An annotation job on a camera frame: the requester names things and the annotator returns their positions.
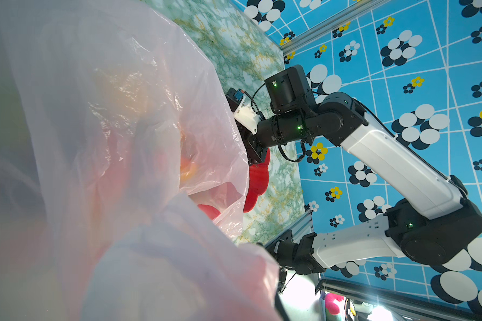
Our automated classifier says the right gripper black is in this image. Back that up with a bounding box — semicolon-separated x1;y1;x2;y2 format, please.
224;87;270;165

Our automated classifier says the pink translucent plastic bag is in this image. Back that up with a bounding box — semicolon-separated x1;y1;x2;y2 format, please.
0;1;280;320

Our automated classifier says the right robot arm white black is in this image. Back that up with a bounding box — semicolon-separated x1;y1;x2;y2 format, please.
226;65;482;275

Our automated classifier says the red flower-shaped plate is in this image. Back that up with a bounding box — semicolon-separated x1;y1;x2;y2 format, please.
190;148;270;220

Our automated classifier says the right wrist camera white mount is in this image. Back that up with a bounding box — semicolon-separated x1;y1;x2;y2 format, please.
226;88;265;135

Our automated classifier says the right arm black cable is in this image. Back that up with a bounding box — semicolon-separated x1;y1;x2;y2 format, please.
250;82;308;164

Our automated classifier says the right aluminium corner post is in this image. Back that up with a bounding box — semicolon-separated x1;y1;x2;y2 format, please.
280;0;389;55

